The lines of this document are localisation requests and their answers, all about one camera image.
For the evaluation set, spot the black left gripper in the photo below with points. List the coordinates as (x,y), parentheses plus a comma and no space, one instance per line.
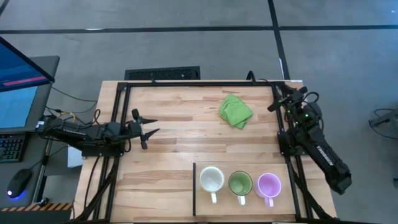
(134,128)

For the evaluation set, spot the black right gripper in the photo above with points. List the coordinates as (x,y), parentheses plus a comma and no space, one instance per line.
(295,101)

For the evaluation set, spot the white ceramic mug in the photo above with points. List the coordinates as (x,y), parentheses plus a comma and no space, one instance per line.
(212,180)

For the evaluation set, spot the pink plastic mug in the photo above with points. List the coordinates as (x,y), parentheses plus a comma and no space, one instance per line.
(268,186)

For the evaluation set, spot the green ceramic mug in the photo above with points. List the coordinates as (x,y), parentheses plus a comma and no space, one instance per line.
(240,183)

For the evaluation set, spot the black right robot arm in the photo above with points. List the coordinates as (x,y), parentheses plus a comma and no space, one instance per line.
(326,155)

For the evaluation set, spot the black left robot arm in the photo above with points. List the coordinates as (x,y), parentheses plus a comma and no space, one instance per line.
(77,132)

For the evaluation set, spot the black shelf edge bar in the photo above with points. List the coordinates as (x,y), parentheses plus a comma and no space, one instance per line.
(194,189)

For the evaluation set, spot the black curved clamp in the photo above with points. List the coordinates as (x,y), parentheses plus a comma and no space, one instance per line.
(250,72)

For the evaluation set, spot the green folded cloth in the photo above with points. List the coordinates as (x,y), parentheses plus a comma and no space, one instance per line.
(234,112)

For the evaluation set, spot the white box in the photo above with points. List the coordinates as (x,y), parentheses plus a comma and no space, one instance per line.
(74,157)

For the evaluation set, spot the grey side desk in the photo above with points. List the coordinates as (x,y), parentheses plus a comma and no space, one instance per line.
(34,168)

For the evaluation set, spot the grey-framed monitor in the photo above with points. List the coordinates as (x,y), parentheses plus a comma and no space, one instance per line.
(15,109)

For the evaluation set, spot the backlit black keyboard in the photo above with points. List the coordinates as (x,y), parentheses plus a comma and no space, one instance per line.
(11,147)

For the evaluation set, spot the black computer mouse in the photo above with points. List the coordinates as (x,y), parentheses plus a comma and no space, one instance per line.
(18,182)

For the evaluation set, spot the black-framed monitor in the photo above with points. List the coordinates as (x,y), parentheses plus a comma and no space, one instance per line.
(18,71)

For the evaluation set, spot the black orange striped box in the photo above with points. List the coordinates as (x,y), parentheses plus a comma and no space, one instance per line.
(37,216)

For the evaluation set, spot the black aluminium table frame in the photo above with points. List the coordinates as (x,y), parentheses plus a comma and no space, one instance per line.
(202,84)

